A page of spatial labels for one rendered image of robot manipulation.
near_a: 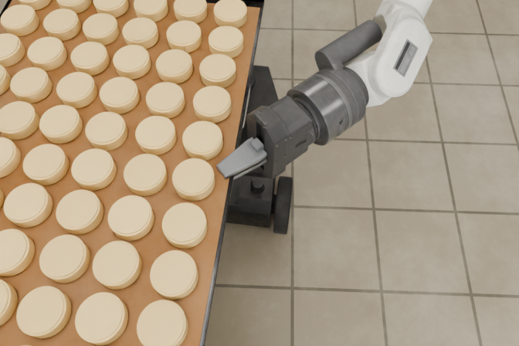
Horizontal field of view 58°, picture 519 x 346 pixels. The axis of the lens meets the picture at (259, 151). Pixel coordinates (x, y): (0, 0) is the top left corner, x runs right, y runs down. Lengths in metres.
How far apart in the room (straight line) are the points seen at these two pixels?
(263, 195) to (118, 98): 0.95
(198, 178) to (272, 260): 1.13
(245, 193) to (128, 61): 0.92
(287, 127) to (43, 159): 0.30
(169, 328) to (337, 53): 0.39
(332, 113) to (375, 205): 1.22
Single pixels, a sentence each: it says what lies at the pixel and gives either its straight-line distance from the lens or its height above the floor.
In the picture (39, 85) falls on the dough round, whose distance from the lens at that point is 0.70.
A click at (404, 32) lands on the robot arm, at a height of 1.15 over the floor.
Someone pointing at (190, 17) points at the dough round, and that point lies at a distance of 0.73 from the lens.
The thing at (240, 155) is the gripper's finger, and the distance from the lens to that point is 0.58.
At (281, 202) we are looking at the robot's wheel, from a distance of 1.54.
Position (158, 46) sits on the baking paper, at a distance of 0.72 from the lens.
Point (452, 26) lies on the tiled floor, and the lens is 2.44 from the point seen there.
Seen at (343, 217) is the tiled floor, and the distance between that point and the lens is 1.75.
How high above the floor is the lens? 1.59
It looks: 60 degrees down
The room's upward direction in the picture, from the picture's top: straight up
